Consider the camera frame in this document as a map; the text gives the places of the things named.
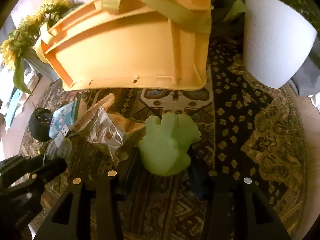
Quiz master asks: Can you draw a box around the orange plastic crate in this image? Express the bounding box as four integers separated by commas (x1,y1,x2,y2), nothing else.
40,0,215,91

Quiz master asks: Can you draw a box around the yellow-green fabric strap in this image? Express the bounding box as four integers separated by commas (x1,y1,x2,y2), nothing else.
101,0,215,34

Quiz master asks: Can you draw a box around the black cup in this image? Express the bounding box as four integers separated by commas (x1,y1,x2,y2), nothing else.
28,107,54,142

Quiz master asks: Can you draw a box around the patterned brown rug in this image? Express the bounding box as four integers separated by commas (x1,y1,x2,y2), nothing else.
19,36,308,240

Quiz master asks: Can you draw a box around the white fuzzy soft item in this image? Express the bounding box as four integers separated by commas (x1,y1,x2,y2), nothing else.
44,137,73,161

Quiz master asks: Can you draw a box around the clear usb stick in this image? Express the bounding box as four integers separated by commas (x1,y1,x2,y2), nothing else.
53,124,71,147

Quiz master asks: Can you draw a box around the brown serrated-edge packet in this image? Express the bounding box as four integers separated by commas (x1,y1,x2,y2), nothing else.
69,92,116,133

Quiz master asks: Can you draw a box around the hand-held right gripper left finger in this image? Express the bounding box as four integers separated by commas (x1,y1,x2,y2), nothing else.
32,148,142,240

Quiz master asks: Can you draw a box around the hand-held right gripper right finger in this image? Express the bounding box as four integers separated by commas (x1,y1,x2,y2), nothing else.
187,147,292,240

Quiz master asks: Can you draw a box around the yellow sunflower bouquet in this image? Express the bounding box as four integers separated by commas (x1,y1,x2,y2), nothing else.
0,0,78,96

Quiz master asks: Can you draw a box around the green soft toy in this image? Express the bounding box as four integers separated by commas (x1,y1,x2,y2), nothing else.
138,113,202,176

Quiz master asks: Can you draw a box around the light blue printed packet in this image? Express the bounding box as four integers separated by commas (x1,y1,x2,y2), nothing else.
48,99,81,140

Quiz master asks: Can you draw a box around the white shelf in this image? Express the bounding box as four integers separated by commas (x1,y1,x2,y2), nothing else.
0,65,40,133

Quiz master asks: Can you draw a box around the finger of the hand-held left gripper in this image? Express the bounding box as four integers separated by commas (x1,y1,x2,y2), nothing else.
0,155,68,198

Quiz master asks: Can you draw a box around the white ribbed plant pot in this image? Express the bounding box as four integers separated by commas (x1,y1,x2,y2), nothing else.
242,0,318,89

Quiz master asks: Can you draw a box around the clear plastic snack packet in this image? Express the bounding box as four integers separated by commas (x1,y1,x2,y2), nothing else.
86,106,146,161

